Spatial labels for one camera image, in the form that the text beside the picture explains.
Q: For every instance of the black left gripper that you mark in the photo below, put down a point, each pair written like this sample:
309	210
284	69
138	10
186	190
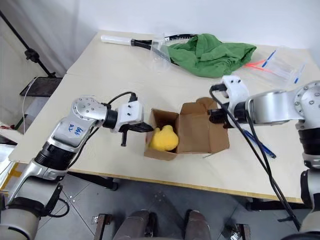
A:
131	127

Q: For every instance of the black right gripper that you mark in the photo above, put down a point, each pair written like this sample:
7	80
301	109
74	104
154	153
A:
221	116

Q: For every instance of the yellow plush item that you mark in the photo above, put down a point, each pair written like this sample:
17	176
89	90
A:
163	140

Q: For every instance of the brown cardboard box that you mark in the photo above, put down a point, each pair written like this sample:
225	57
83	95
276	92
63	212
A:
197	135

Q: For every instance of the blue pen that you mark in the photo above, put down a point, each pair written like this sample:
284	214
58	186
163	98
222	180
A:
265	148

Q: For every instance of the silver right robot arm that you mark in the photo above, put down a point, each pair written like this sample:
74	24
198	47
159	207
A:
275	107

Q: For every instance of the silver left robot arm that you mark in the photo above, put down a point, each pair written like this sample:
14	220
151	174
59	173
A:
67	130

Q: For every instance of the green cloth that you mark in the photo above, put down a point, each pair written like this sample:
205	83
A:
212	57

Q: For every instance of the orange plastic strip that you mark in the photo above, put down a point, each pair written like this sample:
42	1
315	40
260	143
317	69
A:
253	65

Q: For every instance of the clear blue-zip plastic bag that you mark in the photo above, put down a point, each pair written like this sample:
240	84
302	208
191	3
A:
285	66

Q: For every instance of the clear plastic cup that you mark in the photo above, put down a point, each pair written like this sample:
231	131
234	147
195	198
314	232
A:
160	53

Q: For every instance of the dark rounded shape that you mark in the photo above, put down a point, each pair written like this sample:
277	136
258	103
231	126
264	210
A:
197	226
136	226

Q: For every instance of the black light stand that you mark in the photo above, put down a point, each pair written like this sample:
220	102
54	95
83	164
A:
31	53

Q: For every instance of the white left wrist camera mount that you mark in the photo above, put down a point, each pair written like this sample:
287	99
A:
130	112

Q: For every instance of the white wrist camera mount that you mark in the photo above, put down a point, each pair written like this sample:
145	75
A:
130	112
236	91

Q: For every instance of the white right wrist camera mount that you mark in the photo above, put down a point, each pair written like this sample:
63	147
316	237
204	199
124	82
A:
236	91

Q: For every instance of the black table leg frame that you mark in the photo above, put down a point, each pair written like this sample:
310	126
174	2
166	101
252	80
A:
265	205
100	182

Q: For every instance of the brown metal bracket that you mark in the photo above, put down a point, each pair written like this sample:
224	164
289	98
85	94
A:
102	226
243	231

